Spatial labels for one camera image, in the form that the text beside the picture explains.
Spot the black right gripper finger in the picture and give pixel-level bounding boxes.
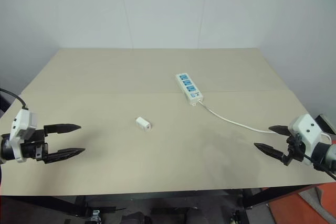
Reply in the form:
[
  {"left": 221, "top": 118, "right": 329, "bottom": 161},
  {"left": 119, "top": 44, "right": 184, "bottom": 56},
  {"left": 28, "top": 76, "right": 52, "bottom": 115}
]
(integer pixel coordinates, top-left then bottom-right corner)
[
  {"left": 253, "top": 142, "right": 286, "bottom": 161},
  {"left": 268, "top": 125, "right": 291, "bottom": 137}
]

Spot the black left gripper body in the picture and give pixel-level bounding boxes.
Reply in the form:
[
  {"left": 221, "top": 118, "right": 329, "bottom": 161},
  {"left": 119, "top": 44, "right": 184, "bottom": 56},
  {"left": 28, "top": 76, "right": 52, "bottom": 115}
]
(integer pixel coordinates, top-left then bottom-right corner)
[{"left": 19, "top": 129, "right": 49, "bottom": 162}]

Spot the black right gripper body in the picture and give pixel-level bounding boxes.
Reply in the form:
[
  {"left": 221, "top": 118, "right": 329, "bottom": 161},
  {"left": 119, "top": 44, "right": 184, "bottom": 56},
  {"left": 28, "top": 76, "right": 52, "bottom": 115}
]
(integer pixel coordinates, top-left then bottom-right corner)
[{"left": 281, "top": 133, "right": 307, "bottom": 167}]

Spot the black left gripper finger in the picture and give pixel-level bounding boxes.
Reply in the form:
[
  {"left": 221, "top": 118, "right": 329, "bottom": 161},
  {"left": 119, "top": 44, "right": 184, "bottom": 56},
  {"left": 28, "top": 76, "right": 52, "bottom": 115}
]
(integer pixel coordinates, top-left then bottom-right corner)
[
  {"left": 43, "top": 123, "right": 82, "bottom": 137},
  {"left": 43, "top": 147, "right": 87, "bottom": 165}
]

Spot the white charger plug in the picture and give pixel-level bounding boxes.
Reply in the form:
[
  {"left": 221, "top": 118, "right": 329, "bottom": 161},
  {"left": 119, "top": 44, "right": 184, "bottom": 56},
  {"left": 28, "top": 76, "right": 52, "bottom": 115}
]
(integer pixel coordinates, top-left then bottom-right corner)
[{"left": 135, "top": 116, "right": 153, "bottom": 132}]

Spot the white power strip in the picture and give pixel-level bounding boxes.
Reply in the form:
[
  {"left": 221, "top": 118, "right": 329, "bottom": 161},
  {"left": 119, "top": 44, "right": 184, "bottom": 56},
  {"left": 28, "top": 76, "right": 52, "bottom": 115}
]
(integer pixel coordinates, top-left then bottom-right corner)
[{"left": 175, "top": 72, "right": 204, "bottom": 106}]

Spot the orange floor mat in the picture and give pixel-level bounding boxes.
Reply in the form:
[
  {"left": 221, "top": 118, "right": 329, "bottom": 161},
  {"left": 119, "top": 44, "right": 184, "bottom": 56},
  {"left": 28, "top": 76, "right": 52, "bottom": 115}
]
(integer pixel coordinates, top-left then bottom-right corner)
[{"left": 261, "top": 182, "right": 336, "bottom": 224}]

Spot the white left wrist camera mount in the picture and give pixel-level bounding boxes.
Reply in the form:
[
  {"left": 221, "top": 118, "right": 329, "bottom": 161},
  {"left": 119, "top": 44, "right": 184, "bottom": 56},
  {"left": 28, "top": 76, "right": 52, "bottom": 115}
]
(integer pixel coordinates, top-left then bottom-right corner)
[{"left": 9, "top": 109, "right": 39, "bottom": 163}]

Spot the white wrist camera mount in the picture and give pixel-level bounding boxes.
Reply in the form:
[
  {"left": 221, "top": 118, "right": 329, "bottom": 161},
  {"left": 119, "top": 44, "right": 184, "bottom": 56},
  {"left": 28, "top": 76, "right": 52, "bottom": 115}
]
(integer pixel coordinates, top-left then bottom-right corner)
[
  {"left": 287, "top": 113, "right": 324, "bottom": 154},
  {"left": 9, "top": 109, "right": 39, "bottom": 163}
]

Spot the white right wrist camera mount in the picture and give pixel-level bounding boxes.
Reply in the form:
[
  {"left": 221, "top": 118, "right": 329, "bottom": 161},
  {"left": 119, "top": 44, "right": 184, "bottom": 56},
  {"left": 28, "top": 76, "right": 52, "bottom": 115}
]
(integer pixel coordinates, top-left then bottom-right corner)
[{"left": 287, "top": 113, "right": 324, "bottom": 154}]

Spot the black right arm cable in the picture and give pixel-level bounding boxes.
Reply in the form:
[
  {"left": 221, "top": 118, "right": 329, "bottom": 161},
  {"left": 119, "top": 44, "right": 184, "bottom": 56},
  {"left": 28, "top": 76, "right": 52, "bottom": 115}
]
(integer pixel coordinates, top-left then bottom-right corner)
[{"left": 296, "top": 134, "right": 336, "bottom": 180}]

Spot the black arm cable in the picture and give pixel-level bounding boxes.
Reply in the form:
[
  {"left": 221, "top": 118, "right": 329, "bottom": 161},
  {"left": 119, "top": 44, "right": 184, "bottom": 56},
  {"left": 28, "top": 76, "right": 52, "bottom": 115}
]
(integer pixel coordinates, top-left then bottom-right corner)
[
  {"left": 0, "top": 87, "right": 29, "bottom": 111},
  {"left": 296, "top": 134, "right": 336, "bottom": 180}
]

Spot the white power strip cord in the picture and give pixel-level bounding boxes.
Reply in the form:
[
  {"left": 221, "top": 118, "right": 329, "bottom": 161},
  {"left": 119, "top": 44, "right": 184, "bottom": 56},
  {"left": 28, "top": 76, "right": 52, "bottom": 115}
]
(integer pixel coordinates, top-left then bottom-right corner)
[{"left": 198, "top": 99, "right": 332, "bottom": 142}]

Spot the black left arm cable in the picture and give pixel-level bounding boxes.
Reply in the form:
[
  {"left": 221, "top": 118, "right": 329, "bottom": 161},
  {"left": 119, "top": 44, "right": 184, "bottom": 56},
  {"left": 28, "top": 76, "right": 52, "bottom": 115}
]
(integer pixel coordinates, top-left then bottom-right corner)
[{"left": 0, "top": 87, "right": 29, "bottom": 111}]

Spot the black table frame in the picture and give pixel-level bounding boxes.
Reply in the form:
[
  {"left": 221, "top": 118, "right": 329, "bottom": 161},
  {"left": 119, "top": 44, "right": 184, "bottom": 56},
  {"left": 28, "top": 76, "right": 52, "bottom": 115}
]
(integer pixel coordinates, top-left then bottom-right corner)
[{"left": 0, "top": 185, "right": 328, "bottom": 218}]

